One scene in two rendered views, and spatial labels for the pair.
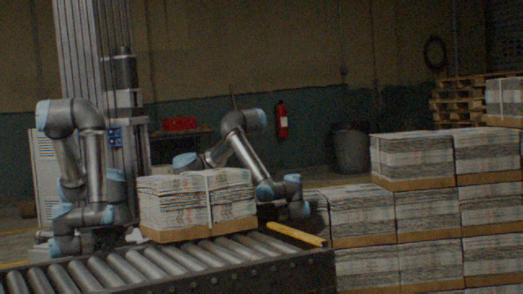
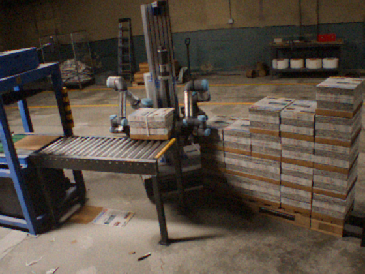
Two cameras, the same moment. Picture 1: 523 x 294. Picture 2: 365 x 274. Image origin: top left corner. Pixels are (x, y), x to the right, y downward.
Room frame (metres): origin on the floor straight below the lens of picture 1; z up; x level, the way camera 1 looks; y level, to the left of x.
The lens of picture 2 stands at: (0.55, -2.17, 1.92)
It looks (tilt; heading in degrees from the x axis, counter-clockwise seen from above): 20 degrees down; 45
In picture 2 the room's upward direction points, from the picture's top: 6 degrees counter-clockwise
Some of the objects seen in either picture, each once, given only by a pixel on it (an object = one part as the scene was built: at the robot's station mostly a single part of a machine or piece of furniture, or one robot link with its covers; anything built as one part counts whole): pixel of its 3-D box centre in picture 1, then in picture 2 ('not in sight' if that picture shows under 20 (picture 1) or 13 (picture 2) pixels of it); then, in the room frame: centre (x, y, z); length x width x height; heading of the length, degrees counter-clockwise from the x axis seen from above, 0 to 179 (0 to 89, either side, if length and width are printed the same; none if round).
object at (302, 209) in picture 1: (295, 210); (203, 131); (2.88, -0.11, 0.81); 0.11 x 0.08 x 0.09; 114
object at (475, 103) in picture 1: (489, 121); not in sight; (9.50, -3.10, 0.65); 1.33 x 0.94 x 1.30; 118
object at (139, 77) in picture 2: not in sight; (156, 72); (7.09, 5.15, 0.28); 1.20 x 0.83 x 0.57; 114
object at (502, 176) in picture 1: (473, 173); (304, 129); (3.22, -0.97, 0.86); 0.38 x 0.29 x 0.04; 4
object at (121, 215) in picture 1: (113, 211); not in sight; (2.88, 0.66, 0.87); 0.15 x 0.15 x 0.10
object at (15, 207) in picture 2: not in sight; (31, 177); (1.74, 1.46, 0.38); 0.94 x 0.69 x 0.63; 24
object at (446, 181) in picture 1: (410, 178); (272, 124); (3.19, -0.67, 0.86); 0.38 x 0.29 x 0.04; 4
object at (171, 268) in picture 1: (167, 265); (119, 149); (2.23, 0.35, 0.77); 0.47 x 0.05 x 0.05; 24
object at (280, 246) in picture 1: (274, 246); (158, 151); (2.39, 0.00, 0.77); 0.47 x 0.05 x 0.05; 24
